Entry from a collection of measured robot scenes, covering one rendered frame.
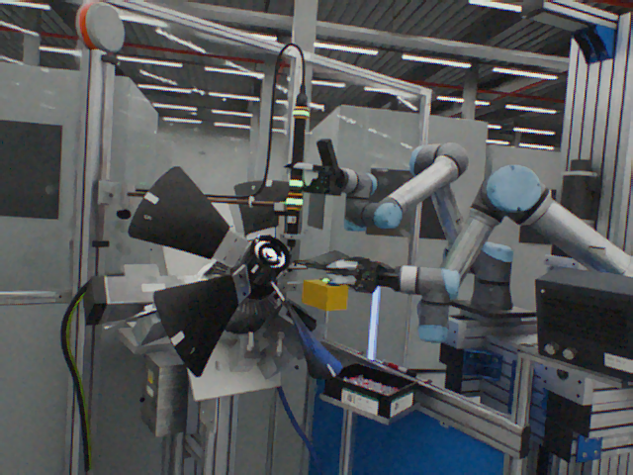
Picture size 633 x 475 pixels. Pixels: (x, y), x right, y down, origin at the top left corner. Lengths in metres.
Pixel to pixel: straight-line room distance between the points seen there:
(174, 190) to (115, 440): 1.13
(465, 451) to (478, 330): 0.50
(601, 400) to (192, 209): 1.17
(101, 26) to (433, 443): 1.63
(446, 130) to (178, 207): 3.25
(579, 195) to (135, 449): 1.85
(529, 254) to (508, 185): 4.02
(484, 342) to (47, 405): 1.55
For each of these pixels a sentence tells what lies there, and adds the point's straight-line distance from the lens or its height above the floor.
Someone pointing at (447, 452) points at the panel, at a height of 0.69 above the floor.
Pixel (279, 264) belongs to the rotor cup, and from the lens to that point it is 1.30.
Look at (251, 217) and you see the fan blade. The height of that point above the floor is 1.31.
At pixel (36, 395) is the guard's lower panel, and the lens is 2.01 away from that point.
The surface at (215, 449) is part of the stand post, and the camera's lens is 1.57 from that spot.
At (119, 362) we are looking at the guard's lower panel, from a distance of 2.03.
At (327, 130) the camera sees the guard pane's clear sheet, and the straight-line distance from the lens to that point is 2.37.
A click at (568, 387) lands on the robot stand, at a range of 1.48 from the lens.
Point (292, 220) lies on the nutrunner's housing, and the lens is 1.37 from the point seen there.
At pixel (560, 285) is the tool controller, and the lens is 1.18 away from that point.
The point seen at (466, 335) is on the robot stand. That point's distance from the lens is 1.81.
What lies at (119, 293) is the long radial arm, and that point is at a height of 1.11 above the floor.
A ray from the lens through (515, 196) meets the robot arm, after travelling 1.29.
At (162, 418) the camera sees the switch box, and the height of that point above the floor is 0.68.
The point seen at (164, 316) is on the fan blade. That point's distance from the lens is 1.12.
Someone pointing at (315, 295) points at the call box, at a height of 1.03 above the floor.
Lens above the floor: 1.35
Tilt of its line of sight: 3 degrees down
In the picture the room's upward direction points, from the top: 4 degrees clockwise
